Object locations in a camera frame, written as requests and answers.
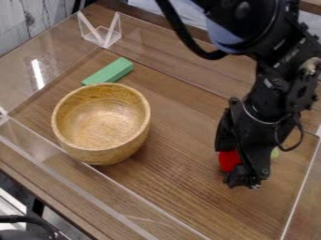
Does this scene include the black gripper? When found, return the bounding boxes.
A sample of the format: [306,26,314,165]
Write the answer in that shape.
[214,97,303,189]

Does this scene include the wooden bowl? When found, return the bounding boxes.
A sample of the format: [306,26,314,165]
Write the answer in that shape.
[51,83,151,165]

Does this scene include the clear acrylic corner bracket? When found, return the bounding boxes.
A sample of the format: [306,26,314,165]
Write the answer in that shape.
[76,12,122,49]

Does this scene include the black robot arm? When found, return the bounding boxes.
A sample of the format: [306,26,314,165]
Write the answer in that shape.
[155,0,321,188]

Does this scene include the red plush strawberry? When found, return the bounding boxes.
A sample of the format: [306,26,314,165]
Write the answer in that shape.
[217,147,281,174]

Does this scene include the green rectangular block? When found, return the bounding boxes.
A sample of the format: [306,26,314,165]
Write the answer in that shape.
[81,57,134,86]

